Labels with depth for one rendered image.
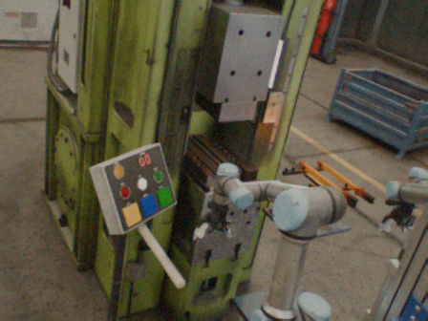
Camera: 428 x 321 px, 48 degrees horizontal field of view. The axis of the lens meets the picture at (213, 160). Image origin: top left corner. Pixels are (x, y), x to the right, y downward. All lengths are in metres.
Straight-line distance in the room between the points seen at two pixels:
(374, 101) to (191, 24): 4.20
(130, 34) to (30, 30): 5.00
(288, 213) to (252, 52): 1.01
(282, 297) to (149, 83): 1.11
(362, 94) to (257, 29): 4.12
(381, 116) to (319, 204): 4.71
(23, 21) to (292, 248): 6.29
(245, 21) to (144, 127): 0.65
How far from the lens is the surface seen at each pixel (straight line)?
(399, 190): 2.09
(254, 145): 2.62
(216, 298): 2.90
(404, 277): 1.53
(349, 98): 6.28
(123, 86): 2.53
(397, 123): 5.95
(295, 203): 1.35
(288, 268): 1.47
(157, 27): 2.08
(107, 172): 1.87
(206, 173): 2.37
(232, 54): 2.13
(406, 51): 10.97
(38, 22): 7.38
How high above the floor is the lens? 2.10
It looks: 27 degrees down
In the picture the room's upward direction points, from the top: 11 degrees clockwise
